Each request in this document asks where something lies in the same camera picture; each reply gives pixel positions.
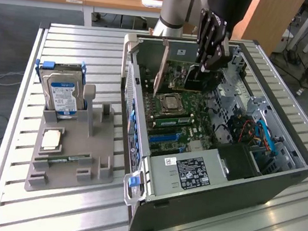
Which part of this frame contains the wooden cabinet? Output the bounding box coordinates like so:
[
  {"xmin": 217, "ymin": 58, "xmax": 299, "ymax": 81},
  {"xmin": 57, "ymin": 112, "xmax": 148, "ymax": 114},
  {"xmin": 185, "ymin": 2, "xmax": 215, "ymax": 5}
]
[{"xmin": 229, "ymin": 0, "xmax": 306, "ymax": 59}]

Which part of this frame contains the graphics card with metal bracket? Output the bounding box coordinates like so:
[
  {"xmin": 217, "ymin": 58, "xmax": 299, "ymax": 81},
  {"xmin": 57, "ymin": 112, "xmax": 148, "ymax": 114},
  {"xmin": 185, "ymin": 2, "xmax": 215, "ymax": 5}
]
[{"xmin": 152, "ymin": 37, "xmax": 227, "ymax": 103}]

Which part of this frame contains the grey power supply unit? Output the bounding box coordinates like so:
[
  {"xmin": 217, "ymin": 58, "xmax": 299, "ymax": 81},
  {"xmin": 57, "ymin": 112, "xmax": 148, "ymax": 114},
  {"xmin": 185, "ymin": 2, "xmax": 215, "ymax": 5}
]
[{"xmin": 145, "ymin": 142, "xmax": 232, "ymax": 205}]

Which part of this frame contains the white floor cable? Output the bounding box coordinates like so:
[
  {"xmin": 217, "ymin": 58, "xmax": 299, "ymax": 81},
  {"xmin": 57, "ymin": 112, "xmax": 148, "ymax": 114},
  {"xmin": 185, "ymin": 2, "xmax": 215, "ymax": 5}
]
[{"xmin": 0, "ymin": 68, "xmax": 27, "ymax": 89}]

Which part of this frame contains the silver metal disk bay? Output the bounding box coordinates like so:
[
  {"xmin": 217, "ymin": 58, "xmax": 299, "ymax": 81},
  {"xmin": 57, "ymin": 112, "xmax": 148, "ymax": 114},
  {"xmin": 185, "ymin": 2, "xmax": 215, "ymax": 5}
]
[{"xmin": 203, "ymin": 44, "xmax": 308, "ymax": 178}]

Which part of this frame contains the long black expansion slot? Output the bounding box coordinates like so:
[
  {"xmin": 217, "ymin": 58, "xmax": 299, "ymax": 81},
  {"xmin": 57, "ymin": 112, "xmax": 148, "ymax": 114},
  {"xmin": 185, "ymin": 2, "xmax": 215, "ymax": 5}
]
[{"xmin": 148, "ymin": 126, "xmax": 178, "ymax": 137}]

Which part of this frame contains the metal CPU socket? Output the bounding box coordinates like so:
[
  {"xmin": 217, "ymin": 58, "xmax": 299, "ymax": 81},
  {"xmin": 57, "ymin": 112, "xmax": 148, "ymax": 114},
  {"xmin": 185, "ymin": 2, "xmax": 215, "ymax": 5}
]
[{"xmin": 156, "ymin": 91, "xmax": 190, "ymax": 119}]

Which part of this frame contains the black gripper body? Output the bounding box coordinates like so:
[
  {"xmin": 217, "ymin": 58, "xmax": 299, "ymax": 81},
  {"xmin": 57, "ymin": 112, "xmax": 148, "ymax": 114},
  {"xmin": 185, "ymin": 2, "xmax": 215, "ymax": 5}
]
[{"xmin": 206, "ymin": 0, "xmax": 255, "ymax": 41}]

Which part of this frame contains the black open PC case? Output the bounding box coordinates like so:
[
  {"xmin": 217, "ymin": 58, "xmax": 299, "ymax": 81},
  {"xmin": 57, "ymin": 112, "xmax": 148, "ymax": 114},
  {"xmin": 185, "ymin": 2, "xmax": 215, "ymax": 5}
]
[{"xmin": 104, "ymin": 29, "xmax": 308, "ymax": 231}]

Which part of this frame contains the CPU with paste residue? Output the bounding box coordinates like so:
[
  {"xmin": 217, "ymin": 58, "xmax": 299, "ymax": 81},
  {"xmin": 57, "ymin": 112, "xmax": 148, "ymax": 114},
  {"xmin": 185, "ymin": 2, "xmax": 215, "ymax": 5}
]
[{"xmin": 164, "ymin": 94, "xmax": 184, "ymax": 111}]

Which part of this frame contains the black wire bundle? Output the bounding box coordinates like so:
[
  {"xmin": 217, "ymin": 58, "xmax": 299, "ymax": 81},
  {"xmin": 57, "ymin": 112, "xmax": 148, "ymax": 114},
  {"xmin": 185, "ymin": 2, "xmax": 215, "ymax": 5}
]
[{"xmin": 211, "ymin": 108, "xmax": 242, "ymax": 147}]

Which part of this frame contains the blue expansion slot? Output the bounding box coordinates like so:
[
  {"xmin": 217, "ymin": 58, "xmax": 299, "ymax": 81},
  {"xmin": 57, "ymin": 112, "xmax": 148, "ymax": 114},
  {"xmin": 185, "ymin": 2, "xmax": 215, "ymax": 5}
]
[{"xmin": 148, "ymin": 130, "xmax": 182, "ymax": 147}]

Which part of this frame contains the hard disk in blue caddy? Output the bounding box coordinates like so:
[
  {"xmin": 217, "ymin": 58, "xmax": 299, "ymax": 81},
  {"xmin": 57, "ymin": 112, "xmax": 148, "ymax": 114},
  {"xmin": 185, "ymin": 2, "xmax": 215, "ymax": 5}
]
[{"xmin": 29, "ymin": 57, "xmax": 91, "ymax": 121}]

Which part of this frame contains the loose CPU silver lid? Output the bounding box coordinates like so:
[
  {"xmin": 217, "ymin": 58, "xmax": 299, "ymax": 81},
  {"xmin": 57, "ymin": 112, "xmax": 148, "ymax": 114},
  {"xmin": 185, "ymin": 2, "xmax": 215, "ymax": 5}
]
[{"xmin": 41, "ymin": 129, "xmax": 62, "ymax": 152}]

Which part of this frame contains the green RAM stick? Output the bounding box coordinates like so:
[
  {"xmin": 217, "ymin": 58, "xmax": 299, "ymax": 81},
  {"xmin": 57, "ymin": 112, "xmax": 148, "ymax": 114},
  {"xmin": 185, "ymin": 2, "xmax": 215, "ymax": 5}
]
[
  {"xmin": 152, "ymin": 114, "xmax": 195, "ymax": 131},
  {"xmin": 47, "ymin": 153, "xmax": 88, "ymax": 167}
]

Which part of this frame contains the green motherboard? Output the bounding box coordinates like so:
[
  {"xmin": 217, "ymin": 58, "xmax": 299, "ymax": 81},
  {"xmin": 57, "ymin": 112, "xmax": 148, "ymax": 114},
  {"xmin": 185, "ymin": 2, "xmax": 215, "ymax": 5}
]
[{"xmin": 136, "ymin": 69, "xmax": 230, "ymax": 163}]

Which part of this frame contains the blue flat disk wire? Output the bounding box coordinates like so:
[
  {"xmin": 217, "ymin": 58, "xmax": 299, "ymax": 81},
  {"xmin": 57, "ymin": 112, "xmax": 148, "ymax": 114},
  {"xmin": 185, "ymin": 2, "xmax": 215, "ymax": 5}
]
[{"xmin": 251, "ymin": 118, "xmax": 281, "ymax": 158}]

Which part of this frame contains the orange red yellow wire bundle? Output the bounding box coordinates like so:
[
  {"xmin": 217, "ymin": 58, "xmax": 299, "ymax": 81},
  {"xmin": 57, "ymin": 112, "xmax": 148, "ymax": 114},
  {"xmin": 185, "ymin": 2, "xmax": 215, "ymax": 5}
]
[{"xmin": 236, "ymin": 118, "xmax": 266, "ymax": 146}]

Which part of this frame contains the grey parts rack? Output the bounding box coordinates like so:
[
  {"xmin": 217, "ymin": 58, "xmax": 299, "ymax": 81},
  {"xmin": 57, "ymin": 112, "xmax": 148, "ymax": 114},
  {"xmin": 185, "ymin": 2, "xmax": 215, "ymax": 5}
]
[{"xmin": 23, "ymin": 78, "xmax": 124, "ymax": 201}]

